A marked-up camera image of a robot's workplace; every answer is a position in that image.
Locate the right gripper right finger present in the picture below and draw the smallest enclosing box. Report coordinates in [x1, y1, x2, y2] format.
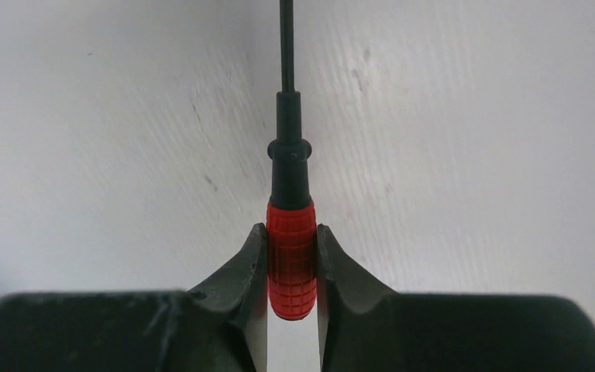
[317, 225, 595, 371]

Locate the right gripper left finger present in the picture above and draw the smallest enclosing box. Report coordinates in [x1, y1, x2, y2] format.
[0, 224, 267, 371]

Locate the red black screwdriver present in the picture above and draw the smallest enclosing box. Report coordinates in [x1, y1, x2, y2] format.
[266, 1, 317, 321]

